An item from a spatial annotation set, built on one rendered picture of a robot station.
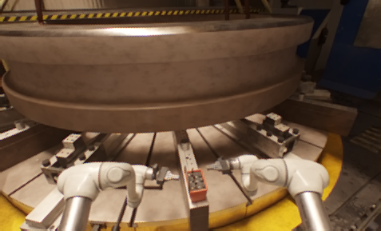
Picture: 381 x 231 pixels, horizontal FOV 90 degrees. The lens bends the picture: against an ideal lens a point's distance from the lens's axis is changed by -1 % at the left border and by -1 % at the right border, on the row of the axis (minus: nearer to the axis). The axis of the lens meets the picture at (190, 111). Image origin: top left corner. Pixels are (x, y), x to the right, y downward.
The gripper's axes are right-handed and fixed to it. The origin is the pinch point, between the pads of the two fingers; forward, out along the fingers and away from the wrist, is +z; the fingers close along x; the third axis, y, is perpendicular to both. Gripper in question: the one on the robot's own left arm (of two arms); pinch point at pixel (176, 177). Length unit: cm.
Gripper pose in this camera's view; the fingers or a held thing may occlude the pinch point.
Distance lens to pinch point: 149.4
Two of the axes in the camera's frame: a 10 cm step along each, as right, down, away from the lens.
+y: 0.2, 8.8, 4.7
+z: 9.8, 0.8, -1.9
